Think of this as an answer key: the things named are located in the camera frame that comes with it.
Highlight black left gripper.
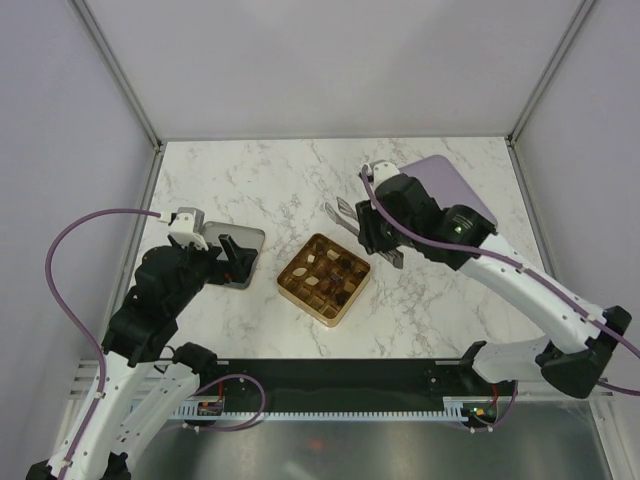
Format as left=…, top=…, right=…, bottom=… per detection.
left=169, top=233, right=257, bottom=314

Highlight silver tin lid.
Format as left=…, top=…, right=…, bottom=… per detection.
left=202, top=221, right=266, bottom=290

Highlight metal tongs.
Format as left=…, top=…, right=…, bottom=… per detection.
left=324, top=197, right=404, bottom=270

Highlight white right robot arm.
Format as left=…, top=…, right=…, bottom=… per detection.
left=356, top=162, right=631, bottom=399

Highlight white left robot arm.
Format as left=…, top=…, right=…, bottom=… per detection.
left=27, top=239, right=246, bottom=479

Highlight gold chocolate tin box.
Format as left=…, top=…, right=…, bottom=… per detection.
left=277, top=233, right=371, bottom=328

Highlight lavender plastic tray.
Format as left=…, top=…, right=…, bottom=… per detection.
left=399, top=155, right=498, bottom=227

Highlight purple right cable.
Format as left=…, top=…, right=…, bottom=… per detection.
left=360, top=164, right=640, bottom=396

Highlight purple cable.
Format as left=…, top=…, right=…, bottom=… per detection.
left=360, top=164, right=640, bottom=396
left=45, top=208, right=164, bottom=480

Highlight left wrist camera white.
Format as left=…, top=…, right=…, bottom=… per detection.
left=169, top=207, right=208, bottom=250

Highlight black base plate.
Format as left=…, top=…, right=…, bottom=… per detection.
left=178, top=354, right=515, bottom=412

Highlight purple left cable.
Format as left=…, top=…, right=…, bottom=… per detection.
left=45, top=208, right=164, bottom=480

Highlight white cable duct rail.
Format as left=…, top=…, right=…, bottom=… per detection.
left=169, top=397, right=497, bottom=423

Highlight left aluminium frame post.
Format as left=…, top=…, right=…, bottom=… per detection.
left=69, top=0, right=163, bottom=152

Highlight aluminium frame post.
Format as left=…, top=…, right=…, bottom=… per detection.
left=69, top=0, right=163, bottom=152
left=504, top=0, right=599, bottom=146

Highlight right aluminium frame post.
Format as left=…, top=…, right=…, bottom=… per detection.
left=504, top=0, right=599, bottom=146

